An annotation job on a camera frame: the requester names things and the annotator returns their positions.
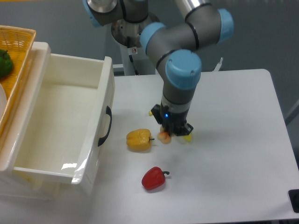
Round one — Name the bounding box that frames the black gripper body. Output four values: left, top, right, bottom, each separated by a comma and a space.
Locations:
161, 104, 189, 135

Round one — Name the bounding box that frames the white open drawer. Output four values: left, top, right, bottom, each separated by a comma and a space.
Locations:
14, 54, 115, 195

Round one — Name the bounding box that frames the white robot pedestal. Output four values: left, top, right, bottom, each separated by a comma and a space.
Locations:
111, 13, 159, 76

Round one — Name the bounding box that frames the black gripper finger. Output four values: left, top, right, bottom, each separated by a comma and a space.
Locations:
174, 123, 193, 136
150, 104, 167, 132

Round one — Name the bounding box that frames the red bell pepper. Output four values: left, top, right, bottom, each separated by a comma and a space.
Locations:
141, 167, 170, 190

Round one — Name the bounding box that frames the black drawer handle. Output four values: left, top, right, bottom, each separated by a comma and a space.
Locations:
98, 106, 113, 147

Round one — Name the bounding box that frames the black device at table edge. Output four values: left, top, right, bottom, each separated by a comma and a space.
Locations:
288, 189, 299, 213

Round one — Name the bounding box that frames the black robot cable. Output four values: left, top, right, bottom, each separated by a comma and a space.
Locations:
127, 36, 140, 76

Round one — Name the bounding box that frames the white plate edge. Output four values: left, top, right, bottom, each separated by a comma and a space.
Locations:
0, 84, 7, 118

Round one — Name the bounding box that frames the yellow woven basket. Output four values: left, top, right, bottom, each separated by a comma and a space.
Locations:
0, 25, 36, 133

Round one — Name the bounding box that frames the yellow banana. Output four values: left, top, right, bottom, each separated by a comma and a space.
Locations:
149, 111, 192, 142

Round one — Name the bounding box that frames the round knotted bread roll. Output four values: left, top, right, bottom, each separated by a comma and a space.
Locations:
157, 126, 171, 144

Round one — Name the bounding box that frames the white drawer cabinet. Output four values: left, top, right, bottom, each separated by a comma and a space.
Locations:
0, 42, 59, 200

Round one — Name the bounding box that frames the green bell pepper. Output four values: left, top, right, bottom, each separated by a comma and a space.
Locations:
0, 49, 14, 78

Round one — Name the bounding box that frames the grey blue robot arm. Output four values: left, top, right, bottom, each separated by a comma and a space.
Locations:
83, 0, 234, 136

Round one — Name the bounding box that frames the yellow bell pepper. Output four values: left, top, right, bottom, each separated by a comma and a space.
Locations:
126, 129, 154, 151

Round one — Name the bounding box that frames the white clip behind table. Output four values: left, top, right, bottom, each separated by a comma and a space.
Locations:
214, 57, 223, 72

